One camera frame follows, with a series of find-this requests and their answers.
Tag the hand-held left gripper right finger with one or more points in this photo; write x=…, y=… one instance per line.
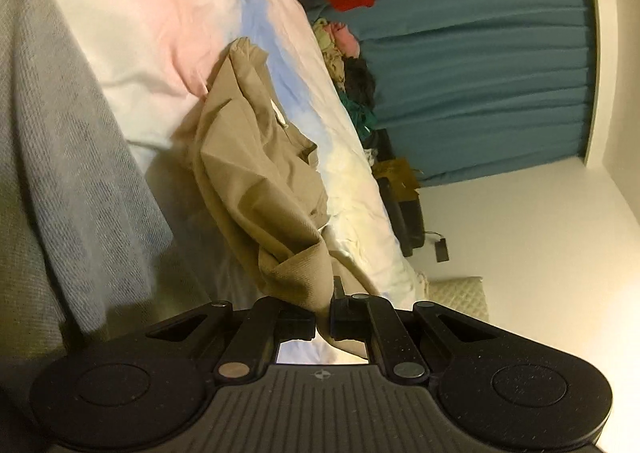
x=350, y=328

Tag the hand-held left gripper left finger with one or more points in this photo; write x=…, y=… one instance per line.
x=295, y=328

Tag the tan t-shirt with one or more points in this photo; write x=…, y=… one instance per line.
x=260, y=173

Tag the cream quilted cushion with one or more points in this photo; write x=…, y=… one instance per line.
x=460, y=295

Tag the white crumpled cloth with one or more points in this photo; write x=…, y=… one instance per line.
x=371, y=155

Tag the green garment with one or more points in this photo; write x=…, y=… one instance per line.
x=360, y=115

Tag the black garment pile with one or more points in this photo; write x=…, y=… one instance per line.
x=360, y=78

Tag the beige garment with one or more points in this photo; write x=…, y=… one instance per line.
x=335, y=65

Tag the wide blue curtain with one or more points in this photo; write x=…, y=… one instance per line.
x=475, y=83

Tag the pink garment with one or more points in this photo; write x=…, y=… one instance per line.
x=347, y=40

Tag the grey knit cloth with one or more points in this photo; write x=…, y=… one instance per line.
x=60, y=158

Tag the yellow-green garment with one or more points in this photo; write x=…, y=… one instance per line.
x=322, y=35

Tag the white bed sheet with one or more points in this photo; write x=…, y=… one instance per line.
x=150, y=8

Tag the black wall charger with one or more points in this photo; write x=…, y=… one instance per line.
x=442, y=250

